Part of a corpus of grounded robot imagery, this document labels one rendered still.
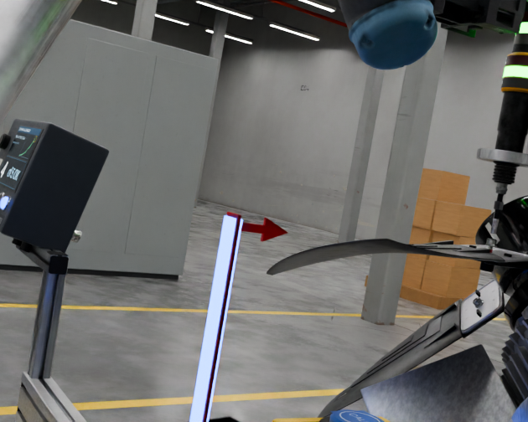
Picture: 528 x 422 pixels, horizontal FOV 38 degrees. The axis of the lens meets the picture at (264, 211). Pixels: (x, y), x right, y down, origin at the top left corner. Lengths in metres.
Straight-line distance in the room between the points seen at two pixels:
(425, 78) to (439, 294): 2.98
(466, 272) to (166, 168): 3.87
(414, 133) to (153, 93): 2.47
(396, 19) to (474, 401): 0.44
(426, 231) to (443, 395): 8.54
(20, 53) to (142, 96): 6.54
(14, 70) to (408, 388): 0.55
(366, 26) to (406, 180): 6.53
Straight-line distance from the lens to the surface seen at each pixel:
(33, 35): 0.85
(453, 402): 0.90
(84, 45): 7.13
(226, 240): 0.73
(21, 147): 1.35
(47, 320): 1.24
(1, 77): 0.83
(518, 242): 0.98
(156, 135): 7.44
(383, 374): 1.05
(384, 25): 0.68
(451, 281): 9.19
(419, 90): 7.24
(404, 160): 7.20
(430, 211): 9.39
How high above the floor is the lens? 1.24
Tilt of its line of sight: 3 degrees down
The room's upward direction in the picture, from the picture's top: 10 degrees clockwise
